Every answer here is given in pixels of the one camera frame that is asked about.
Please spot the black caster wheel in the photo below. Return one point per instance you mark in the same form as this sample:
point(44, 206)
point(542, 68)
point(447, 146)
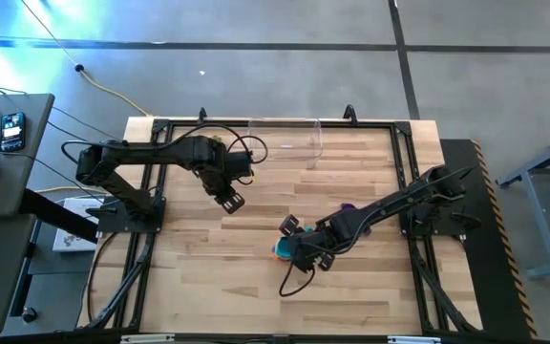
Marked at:
point(29, 314)

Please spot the grey metal stand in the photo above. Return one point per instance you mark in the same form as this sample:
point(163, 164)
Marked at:
point(543, 224)

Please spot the black table frame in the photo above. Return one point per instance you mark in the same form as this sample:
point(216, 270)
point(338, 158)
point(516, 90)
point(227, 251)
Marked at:
point(375, 125)

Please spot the purple measuring cup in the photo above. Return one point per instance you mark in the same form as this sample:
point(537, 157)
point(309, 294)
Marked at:
point(348, 207)

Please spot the grey desk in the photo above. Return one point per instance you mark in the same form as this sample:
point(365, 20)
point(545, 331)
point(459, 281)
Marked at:
point(27, 167)

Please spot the clear plastic basket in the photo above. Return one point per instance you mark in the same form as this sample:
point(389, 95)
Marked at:
point(284, 143)

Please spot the orange measuring cup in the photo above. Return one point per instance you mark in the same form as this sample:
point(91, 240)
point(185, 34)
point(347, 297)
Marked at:
point(282, 258)

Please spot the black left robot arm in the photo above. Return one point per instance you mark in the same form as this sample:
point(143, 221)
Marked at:
point(160, 153)

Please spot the black desk beam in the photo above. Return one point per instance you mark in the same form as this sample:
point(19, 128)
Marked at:
point(65, 221)

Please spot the black hazard striped mat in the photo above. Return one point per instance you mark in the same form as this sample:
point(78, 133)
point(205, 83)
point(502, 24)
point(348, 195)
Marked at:
point(490, 286)

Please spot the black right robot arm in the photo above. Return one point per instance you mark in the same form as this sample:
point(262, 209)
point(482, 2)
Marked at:
point(389, 205)

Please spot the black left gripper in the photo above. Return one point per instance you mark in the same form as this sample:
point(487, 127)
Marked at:
point(229, 167)

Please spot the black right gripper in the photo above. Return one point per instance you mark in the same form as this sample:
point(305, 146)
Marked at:
point(310, 248)

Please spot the white box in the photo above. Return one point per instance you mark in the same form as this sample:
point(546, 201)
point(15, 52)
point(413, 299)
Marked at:
point(72, 239)

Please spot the black smartphone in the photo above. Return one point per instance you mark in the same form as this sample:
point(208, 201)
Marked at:
point(12, 131)

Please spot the silver aluminium bar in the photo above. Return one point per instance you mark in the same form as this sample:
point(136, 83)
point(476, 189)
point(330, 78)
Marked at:
point(413, 340)
point(146, 338)

